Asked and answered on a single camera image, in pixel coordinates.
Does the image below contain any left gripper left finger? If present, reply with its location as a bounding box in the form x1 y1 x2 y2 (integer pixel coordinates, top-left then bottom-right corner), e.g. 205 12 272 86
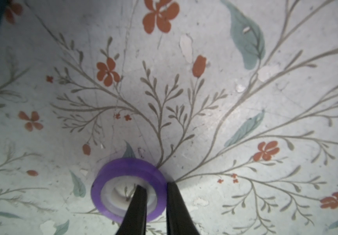
116 186 147 235

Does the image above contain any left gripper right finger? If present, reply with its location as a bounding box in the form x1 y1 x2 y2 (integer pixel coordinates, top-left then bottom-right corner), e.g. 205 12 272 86
166 182 200 235

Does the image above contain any purple tape roll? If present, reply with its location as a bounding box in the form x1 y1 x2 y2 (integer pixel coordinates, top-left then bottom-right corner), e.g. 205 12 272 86
91 158 167 223

